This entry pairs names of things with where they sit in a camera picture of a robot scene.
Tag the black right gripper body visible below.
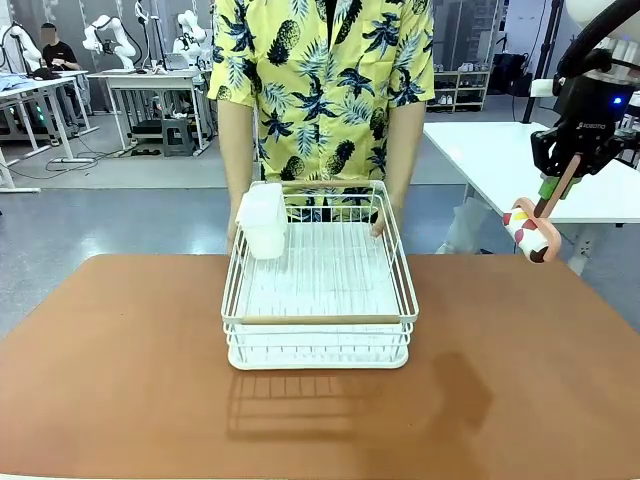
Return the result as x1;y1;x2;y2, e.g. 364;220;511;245
553;73;627;149

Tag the patterned mug with pink handle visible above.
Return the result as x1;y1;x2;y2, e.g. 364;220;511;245
501;153;584;266

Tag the white wire dish rack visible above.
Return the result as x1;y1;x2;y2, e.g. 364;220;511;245
220;179;421;372

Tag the person's right forearm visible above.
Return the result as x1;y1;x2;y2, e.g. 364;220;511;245
217;97;261;226

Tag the person's left forearm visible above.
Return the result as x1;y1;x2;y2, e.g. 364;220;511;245
384;101;427;209

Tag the person's left hand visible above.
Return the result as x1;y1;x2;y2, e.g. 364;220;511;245
370;198;406;238

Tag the person's right hand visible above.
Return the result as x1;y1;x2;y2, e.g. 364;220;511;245
226;218;247;258

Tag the large white side table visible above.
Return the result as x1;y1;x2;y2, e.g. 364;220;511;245
423;121;640;277

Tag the black tripod stand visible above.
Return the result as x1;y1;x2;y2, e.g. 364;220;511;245
521;0;565;125

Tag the black bag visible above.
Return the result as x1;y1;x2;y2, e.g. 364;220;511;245
491;51;533;97

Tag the white plastic bag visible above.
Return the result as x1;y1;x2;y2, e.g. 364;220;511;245
434;196;507;256

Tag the wooden shoe rack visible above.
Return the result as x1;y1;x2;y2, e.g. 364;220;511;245
426;68;494;113

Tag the person in pineapple shirt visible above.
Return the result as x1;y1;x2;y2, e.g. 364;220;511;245
206;0;437;225

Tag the white plastic utensil cup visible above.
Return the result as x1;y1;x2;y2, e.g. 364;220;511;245
234;182;290;261

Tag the grey plastic stool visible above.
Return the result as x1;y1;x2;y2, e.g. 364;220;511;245
160;117;196;158

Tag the white background work table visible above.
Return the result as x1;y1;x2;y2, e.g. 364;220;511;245
86;68;213;157
0;69;100;194

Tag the black lamp stand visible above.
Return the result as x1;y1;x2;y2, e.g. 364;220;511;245
133;0;169;72

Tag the seated man in black shirt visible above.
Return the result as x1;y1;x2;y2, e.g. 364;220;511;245
38;21;82;72

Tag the blue cloth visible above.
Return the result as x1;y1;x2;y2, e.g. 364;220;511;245
0;72;37;92

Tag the thick black cable conduit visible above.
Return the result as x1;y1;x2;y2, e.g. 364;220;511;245
552;0;640;96

